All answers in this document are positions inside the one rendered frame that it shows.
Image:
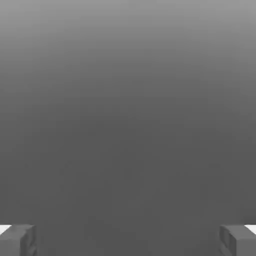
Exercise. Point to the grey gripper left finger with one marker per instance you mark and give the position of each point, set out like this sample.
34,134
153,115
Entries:
18,241

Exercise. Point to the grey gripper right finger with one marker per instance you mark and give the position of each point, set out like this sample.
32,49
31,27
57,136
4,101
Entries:
239,242

